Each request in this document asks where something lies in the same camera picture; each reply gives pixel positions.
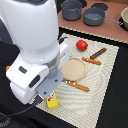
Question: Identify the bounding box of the red toy tomato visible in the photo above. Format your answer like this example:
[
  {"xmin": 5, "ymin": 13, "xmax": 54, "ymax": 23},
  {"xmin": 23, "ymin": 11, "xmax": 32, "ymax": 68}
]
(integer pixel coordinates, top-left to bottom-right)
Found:
[{"xmin": 76, "ymin": 40, "xmax": 88, "ymax": 51}]

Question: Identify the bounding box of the yellow snack box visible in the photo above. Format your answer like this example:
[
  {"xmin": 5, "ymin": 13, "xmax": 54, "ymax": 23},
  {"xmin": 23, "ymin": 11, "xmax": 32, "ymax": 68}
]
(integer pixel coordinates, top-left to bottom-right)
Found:
[{"xmin": 47, "ymin": 94, "xmax": 58, "ymax": 109}]

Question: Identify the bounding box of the brown toy sausage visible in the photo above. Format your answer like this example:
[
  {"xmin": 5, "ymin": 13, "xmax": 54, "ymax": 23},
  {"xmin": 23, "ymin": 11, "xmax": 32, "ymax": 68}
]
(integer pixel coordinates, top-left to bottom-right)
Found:
[{"xmin": 90, "ymin": 48, "xmax": 107, "ymax": 59}]

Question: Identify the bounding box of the round beige plate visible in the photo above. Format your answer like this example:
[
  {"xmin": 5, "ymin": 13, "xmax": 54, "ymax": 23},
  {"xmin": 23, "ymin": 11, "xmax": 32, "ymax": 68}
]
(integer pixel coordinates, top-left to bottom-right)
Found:
[{"xmin": 61, "ymin": 57, "xmax": 87, "ymax": 81}]

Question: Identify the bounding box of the beige woven placemat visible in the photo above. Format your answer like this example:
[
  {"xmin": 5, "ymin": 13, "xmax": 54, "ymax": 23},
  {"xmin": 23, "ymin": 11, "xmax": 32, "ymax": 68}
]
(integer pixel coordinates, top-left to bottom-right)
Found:
[{"xmin": 38, "ymin": 33, "xmax": 118, "ymax": 128}]

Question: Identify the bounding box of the dark grey pot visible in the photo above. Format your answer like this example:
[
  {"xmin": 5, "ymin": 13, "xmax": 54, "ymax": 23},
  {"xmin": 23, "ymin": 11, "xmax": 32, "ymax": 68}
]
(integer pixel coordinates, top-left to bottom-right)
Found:
[{"xmin": 61, "ymin": 0, "xmax": 82, "ymax": 21}]

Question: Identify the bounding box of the beige bowl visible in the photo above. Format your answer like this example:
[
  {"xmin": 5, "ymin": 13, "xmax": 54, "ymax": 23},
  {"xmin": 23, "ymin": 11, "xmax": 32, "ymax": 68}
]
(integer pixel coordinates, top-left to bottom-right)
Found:
[{"xmin": 121, "ymin": 7, "xmax": 128, "ymax": 30}]

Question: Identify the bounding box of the fork with orange handle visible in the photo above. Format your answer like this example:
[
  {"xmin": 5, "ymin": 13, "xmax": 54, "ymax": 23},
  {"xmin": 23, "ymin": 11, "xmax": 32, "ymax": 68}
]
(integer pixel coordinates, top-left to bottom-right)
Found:
[{"xmin": 63, "ymin": 80, "xmax": 90, "ymax": 92}]

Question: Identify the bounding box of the knife with orange handle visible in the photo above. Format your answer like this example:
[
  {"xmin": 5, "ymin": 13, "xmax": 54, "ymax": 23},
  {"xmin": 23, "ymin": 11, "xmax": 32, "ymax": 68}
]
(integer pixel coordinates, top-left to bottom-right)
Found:
[{"xmin": 81, "ymin": 57, "xmax": 102, "ymax": 65}]

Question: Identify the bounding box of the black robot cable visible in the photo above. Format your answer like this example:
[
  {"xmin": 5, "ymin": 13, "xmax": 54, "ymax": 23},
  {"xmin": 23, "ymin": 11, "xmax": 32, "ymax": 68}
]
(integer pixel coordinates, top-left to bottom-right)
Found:
[{"xmin": 0, "ymin": 98, "xmax": 44, "ymax": 118}]

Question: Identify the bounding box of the grey saucepan with handle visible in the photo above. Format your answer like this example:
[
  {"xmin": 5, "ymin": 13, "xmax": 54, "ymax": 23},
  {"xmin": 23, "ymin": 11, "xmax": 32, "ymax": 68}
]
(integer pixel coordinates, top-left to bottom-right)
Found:
[{"xmin": 82, "ymin": 7, "xmax": 124, "ymax": 27}]

